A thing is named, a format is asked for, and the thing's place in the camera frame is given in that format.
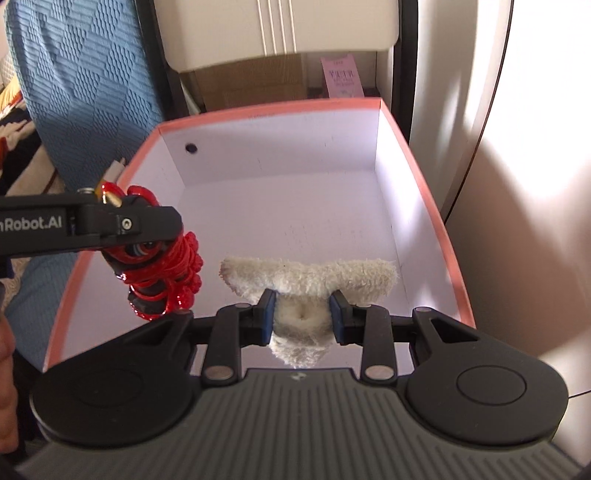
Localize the white plush toy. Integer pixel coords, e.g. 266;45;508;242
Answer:
218;255;399;369

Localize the red and black horned figurine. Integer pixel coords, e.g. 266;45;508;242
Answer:
96;181;205;322

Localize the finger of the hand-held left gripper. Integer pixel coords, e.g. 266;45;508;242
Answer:
75;202;183;253

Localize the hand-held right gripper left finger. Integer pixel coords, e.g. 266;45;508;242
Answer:
122;290;278;385

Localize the person's left hand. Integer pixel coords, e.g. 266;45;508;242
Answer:
0;318;20;445

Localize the beige chair with black frame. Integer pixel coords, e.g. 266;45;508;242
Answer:
136;0;419;141

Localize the orange-rimmed white cardboard box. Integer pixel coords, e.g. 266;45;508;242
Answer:
42;97;476;374

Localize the blue textured blanket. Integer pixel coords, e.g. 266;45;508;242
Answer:
4;0;171;370

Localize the printed blanket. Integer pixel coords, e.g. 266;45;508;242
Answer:
0;60;66;195

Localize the pink carton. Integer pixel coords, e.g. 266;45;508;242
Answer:
320;55;366;99

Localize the brown cardboard box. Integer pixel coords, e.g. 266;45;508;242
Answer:
195;53;308;112

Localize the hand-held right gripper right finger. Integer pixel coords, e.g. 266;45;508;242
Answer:
329;292;481;385

